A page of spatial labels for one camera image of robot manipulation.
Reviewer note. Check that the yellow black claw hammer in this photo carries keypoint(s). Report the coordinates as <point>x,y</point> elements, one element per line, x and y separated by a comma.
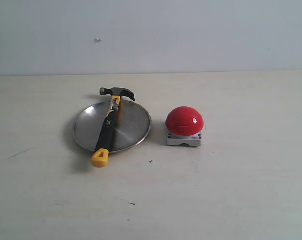
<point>101,154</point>

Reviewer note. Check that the red dome push button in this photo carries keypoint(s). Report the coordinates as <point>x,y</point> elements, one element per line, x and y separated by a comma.
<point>184,126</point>

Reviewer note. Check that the round steel plate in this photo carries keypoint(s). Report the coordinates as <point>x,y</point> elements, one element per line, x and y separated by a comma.
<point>134,125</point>

